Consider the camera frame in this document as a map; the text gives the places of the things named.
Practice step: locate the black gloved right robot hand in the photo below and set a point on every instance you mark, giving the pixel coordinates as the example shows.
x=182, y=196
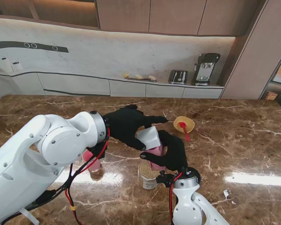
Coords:
x=173, y=154

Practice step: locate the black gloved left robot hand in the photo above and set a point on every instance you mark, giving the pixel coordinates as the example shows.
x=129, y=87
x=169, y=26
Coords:
x=126, y=126

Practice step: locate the clear airtight container white lid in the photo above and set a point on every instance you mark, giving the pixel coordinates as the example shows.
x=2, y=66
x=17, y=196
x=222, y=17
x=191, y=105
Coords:
x=157, y=154

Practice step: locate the red plastic scoop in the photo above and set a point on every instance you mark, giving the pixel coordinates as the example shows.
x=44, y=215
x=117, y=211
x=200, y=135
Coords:
x=185, y=131

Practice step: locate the white square container lid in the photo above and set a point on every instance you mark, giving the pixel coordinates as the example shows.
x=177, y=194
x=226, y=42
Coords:
x=150, y=138

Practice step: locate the black round jar lid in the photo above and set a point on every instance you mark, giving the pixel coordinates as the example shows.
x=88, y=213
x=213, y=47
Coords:
x=194, y=173

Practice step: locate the clear grain jar with label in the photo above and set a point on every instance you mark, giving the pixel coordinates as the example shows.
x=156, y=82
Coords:
x=147, y=178

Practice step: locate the yellow plastic bowl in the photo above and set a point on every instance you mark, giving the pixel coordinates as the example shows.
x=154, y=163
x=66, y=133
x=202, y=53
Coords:
x=188, y=122

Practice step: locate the pink plastic measuring cup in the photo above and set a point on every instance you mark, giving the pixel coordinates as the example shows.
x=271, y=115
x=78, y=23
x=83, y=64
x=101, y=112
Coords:
x=93, y=166

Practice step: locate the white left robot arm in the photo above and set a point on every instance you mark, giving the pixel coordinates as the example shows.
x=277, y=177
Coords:
x=37, y=164

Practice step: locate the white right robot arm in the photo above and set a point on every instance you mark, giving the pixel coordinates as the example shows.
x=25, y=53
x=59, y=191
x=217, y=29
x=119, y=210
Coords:
x=192, y=204

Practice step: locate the dark serving board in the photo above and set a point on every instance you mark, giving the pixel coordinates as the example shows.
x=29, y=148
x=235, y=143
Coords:
x=142, y=79

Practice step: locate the yellow fruit piece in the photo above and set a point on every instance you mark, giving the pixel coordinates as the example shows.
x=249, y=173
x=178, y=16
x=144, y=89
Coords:
x=151, y=77
x=125, y=75
x=138, y=76

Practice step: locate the white counter with drawers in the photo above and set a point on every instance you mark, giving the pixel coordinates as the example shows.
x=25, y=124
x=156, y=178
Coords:
x=84, y=85

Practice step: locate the black silver toaster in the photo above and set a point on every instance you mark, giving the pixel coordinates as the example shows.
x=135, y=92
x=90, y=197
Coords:
x=178, y=77

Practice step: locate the black espresso machine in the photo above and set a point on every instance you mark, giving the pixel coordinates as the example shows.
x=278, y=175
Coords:
x=206, y=68

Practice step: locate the orange printed box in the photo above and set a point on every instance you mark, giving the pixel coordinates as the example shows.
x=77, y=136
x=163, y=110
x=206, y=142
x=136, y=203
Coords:
x=271, y=96

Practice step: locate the brown tall cabinet panel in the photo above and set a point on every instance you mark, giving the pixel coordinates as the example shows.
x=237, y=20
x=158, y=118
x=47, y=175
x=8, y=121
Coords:
x=246, y=65

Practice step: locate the short white bottle black cap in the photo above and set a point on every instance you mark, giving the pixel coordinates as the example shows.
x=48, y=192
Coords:
x=17, y=66

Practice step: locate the tall white bottle black cap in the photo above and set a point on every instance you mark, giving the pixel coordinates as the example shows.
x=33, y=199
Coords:
x=6, y=65

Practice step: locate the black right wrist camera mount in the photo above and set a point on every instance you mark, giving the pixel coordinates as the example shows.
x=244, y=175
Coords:
x=164, y=180

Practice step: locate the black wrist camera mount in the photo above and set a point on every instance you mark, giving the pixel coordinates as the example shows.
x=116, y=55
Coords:
x=164, y=180
x=99, y=152

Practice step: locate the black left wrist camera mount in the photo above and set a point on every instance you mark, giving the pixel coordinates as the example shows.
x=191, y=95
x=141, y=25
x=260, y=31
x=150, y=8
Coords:
x=99, y=152

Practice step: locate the brown wooden wall cabinets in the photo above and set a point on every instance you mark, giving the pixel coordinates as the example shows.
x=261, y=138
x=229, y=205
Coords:
x=173, y=16

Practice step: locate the black wall panel with rings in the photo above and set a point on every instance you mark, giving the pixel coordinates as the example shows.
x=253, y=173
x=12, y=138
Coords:
x=14, y=45

